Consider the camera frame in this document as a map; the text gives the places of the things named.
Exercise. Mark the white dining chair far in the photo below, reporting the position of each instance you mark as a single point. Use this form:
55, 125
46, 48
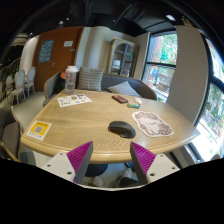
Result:
29, 81

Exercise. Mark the grey curved sofa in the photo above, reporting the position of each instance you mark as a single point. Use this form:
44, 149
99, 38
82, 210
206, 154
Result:
56, 84

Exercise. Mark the striped grey flat cushion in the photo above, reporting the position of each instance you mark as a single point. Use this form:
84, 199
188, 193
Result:
123, 88

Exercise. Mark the grey chair at left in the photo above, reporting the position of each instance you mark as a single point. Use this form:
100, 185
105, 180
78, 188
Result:
10, 133

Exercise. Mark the white printed menu sheet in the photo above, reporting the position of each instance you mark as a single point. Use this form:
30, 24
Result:
71, 100

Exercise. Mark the clear water bottle white lid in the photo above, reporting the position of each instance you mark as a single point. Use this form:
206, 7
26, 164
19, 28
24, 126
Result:
70, 79

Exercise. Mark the wooden glass display cabinet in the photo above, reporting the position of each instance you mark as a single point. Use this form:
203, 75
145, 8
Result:
122, 57

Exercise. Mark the blue poster on door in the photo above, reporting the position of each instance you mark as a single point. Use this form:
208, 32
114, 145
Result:
45, 51

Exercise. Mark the yellow QR code sticker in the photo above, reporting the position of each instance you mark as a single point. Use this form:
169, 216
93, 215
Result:
38, 130

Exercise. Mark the white paper sign on door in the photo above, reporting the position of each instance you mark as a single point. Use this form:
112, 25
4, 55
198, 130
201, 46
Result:
68, 43

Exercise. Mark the dark grey computer mouse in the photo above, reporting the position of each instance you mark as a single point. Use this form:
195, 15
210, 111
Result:
123, 129

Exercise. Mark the brown wooden door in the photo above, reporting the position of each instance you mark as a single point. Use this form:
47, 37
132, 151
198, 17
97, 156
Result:
61, 57

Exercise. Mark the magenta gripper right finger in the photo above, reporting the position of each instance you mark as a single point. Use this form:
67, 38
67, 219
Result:
148, 166

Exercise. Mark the small white pink object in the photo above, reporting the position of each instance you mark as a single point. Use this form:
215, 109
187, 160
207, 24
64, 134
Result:
138, 100

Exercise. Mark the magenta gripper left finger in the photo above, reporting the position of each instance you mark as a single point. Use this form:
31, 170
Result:
73, 165

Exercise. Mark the green small eraser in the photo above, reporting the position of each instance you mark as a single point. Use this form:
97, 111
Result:
135, 106

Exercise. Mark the white dining chair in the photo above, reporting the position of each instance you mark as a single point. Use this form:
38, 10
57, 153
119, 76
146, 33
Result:
19, 85
29, 81

